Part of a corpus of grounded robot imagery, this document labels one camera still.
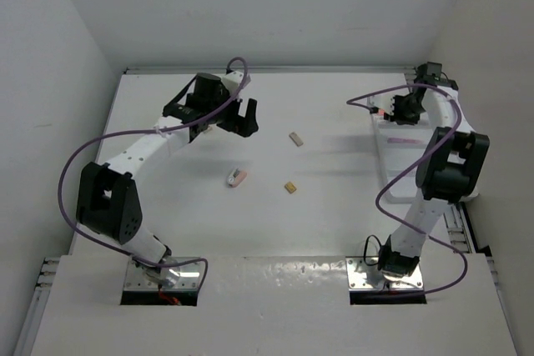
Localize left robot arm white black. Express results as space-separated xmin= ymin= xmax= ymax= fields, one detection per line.
xmin=76 ymin=69 xmax=259 ymax=271

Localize purple cable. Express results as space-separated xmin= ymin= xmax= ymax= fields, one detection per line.
xmin=346 ymin=84 xmax=468 ymax=297
xmin=57 ymin=57 xmax=251 ymax=278

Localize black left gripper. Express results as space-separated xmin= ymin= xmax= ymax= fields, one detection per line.
xmin=204 ymin=85 xmax=257 ymax=136

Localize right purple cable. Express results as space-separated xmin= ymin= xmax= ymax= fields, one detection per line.
xmin=346 ymin=84 xmax=468 ymax=297

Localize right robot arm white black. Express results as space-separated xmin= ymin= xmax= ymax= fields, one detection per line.
xmin=378 ymin=62 xmax=490 ymax=277

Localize white compartment tray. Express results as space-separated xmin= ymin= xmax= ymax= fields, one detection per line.
xmin=370 ymin=108 xmax=480 ymax=205

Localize grey brown eraser block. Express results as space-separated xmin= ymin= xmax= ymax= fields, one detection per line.
xmin=289 ymin=132 xmax=304 ymax=147

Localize tan eraser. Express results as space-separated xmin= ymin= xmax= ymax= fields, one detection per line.
xmin=284 ymin=182 xmax=297 ymax=193

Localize pink purple highlighter pen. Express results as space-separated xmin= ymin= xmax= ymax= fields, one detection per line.
xmin=387 ymin=138 xmax=421 ymax=145

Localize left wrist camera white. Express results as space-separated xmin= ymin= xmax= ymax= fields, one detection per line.
xmin=220 ymin=71 xmax=250 ymax=93

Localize metal mounting plate left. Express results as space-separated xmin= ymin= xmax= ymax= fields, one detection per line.
xmin=123 ymin=260 xmax=204 ymax=292

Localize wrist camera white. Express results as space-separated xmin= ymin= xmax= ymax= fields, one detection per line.
xmin=220 ymin=71 xmax=250 ymax=93
xmin=367 ymin=93 xmax=395 ymax=117

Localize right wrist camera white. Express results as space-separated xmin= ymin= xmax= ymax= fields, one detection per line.
xmin=367 ymin=93 xmax=395 ymax=117

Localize metal mounting plate right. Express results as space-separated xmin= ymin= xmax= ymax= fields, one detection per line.
xmin=345 ymin=257 xmax=424 ymax=293

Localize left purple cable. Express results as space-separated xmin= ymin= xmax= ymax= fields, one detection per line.
xmin=57 ymin=57 xmax=251 ymax=278

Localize metal mounting plate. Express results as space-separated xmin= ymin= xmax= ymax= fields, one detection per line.
xmin=123 ymin=260 xmax=204 ymax=292
xmin=345 ymin=257 xmax=424 ymax=293

